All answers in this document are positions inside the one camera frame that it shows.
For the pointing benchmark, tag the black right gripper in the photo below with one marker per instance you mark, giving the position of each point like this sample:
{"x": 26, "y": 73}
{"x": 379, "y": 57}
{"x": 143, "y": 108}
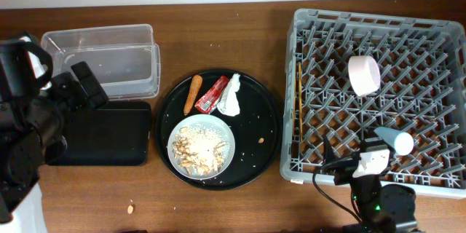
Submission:
{"x": 344, "y": 166}

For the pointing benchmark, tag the light blue cup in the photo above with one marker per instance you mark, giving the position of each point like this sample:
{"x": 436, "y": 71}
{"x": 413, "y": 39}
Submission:
{"x": 401, "y": 142}

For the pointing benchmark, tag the pink bowl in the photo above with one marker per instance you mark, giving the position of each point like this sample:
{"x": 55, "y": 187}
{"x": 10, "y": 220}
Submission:
{"x": 364, "y": 75}

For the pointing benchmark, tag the wooden chopstick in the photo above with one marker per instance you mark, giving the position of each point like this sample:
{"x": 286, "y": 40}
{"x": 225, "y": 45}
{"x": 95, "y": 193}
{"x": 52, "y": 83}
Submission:
{"x": 293, "y": 113}
{"x": 300, "y": 102}

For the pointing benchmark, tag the white tissue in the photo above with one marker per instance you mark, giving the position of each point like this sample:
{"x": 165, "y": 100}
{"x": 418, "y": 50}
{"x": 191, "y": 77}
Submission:
{"x": 228, "y": 104}

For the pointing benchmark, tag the grey plate with food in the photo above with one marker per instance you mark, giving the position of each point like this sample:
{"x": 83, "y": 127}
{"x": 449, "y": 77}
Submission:
{"x": 201, "y": 147}

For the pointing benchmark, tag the red snack wrapper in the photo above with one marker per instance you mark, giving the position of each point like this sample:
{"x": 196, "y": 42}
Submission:
{"x": 208, "y": 102}

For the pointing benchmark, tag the orange carrot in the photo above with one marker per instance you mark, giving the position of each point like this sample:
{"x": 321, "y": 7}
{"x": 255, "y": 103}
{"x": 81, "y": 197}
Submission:
{"x": 195, "y": 86}

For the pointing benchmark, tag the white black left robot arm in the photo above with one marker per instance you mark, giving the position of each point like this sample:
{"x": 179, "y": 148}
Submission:
{"x": 36, "y": 108}

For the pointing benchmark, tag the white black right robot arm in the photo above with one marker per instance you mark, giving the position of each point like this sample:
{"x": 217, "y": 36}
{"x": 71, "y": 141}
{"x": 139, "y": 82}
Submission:
{"x": 377, "y": 208}

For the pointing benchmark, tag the grey dishwasher rack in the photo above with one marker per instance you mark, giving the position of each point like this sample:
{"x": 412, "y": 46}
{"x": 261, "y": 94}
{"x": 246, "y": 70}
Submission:
{"x": 422, "y": 92}

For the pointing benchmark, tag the round black tray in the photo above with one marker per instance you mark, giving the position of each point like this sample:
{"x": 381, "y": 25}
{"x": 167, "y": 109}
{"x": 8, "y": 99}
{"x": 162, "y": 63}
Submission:
{"x": 259, "y": 117}

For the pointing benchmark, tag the black rectangular bin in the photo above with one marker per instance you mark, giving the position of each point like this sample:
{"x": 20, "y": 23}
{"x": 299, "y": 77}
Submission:
{"x": 115, "y": 135}

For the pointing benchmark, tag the clear plastic bin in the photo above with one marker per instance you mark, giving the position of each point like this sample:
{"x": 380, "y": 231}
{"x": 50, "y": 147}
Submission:
{"x": 125, "y": 59}

